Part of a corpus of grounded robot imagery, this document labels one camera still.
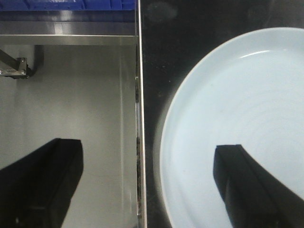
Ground centre blue plastic crate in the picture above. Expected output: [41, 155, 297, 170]
[0, 0, 137, 11]

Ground stainless steel shelf rail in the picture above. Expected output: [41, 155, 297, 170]
[0, 10, 138, 46]

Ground light blue plate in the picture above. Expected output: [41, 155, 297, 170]
[160, 28, 304, 228]

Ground metal bracket under shelf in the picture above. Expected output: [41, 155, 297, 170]
[0, 50, 33, 79]

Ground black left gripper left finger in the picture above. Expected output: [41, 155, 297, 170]
[0, 138, 84, 228]

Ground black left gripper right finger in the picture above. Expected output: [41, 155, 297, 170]
[213, 145, 304, 228]

